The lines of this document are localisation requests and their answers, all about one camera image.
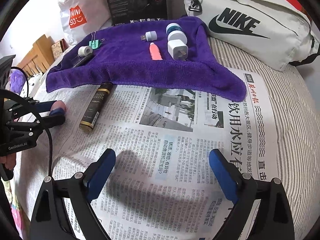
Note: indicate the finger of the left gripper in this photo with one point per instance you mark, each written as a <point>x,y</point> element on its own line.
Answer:
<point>50,121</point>
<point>42,107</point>

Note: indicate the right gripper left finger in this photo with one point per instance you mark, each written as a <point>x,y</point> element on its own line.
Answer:
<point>50,219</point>

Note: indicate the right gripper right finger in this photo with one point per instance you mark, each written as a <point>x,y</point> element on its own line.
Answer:
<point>274,217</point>

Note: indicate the pink jar with blue lid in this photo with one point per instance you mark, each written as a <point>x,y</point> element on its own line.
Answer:
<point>58,108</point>

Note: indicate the black gold perfume bottle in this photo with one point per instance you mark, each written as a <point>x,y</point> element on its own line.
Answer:
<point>96,104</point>

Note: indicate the black Horizon case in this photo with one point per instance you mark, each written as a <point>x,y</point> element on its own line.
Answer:
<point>80,61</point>

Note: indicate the white tape roll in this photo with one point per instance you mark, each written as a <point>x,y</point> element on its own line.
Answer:
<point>84,51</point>

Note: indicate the teal binder clip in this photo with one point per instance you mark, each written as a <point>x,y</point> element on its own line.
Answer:
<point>94,42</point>

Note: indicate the pink tube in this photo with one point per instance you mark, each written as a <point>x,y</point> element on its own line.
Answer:
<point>154,52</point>

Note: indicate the small white USB adapter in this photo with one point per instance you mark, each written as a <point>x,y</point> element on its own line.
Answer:
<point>149,36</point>

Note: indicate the white charger plug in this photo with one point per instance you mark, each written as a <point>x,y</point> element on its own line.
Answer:
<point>177,50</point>

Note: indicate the white blue bottle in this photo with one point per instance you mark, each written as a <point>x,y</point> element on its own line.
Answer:
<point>174,32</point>

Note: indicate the person's left hand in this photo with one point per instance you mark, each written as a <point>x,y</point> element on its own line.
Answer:
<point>9,161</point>

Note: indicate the wooden rack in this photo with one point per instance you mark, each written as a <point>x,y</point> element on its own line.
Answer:
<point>39,58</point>

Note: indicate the brown patterned book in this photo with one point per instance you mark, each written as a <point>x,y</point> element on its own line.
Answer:
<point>58,48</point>

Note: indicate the white Miniso plastic bag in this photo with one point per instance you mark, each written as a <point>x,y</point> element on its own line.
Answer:
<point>82,17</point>

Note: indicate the newspaper sheet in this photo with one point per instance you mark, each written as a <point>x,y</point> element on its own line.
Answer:
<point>162,186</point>

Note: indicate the striped bed sheet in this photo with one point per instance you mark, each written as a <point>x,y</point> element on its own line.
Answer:
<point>297,130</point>

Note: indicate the black headset box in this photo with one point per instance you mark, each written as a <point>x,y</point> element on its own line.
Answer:
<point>131,11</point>

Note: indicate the purple towel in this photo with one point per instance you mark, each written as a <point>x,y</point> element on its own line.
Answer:
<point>124,59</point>

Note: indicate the grey Nike waist bag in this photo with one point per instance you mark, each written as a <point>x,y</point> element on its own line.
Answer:
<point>275,34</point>

